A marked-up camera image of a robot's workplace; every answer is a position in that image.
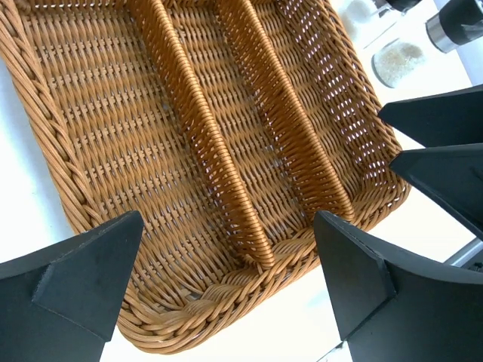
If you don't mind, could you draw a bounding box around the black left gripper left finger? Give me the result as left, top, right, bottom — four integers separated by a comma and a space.
1, 210, 143, 361

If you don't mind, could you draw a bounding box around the silver-topped white seasoning grinder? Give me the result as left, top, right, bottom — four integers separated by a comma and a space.
426, 0, 482, 54

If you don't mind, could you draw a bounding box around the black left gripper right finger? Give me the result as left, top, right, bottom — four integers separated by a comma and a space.
314, 211, 482, 361

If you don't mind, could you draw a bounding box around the black-capped white seasoning shaker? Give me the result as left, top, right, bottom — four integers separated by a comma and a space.
371, 38, 427, 88

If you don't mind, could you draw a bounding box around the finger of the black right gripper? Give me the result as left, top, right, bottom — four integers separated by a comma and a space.
378, 85, 482, 147
389, 143, 482, 239

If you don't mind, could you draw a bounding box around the brown wicker divided basket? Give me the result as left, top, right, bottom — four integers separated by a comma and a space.
1, 1, 411, 354

